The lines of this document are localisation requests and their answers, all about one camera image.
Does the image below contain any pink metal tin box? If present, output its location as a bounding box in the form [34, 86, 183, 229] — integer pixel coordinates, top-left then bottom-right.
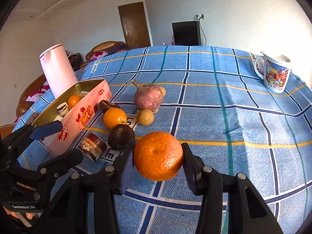
[32, 79, 112, 156]

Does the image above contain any small snack jar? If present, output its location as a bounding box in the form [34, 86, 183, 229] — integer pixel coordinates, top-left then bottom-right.
[78, 132, 107, 162]

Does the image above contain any dark brown fruit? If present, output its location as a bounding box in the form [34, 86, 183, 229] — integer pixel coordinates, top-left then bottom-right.
[97, 100, 120, 113]

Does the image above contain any small orange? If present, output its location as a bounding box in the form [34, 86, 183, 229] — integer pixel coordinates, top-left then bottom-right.
[103, 108, 127, 129]

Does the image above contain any dark round fruit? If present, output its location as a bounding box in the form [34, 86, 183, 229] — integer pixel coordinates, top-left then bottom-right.
[107, 124, 135, 151]

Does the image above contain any large orange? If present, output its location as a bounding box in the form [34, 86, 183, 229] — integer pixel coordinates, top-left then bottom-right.
[133, 132, 183, 181]

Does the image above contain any purple round fruit with stem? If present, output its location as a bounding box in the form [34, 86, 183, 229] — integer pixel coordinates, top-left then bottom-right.
[132, 80, 164, 113]

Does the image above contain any person's left hand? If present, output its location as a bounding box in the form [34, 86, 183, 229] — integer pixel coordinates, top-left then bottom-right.
[4, 208, 39, 227]

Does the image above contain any tiny orange in tin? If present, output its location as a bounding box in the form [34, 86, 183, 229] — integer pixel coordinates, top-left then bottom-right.
[68, 95, 81, 108]

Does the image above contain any brown leather sofa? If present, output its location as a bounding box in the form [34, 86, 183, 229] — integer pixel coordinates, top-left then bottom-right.
[16, 74, 50, 118]

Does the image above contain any pink floral cushion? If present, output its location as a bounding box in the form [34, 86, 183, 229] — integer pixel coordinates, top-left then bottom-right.
[25, 81, 50, 102]

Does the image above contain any pink electric kettle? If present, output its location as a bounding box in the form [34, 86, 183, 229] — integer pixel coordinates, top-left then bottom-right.
[39, 44, 78, 99]

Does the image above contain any small tan round fruit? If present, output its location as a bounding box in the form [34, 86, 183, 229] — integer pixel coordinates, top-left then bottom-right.
[136, 109, 154, 126]

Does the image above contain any brown leather armchair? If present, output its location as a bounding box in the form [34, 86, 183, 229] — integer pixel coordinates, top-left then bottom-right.
[85, 41, 128, 61]

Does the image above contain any blue plaid tablecloth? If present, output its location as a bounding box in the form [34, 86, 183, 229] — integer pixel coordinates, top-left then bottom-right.
[76, 46, 311, 233]

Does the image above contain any brown wooden door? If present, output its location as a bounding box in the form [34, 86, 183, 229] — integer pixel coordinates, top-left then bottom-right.
[118, 2, 151, 49]

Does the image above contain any white cartoon mug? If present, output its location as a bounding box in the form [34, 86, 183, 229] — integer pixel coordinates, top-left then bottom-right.
[253, 52, 291, 94]

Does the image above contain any black television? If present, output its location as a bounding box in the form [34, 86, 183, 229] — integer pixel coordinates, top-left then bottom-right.
[172, 21, 201, 46]

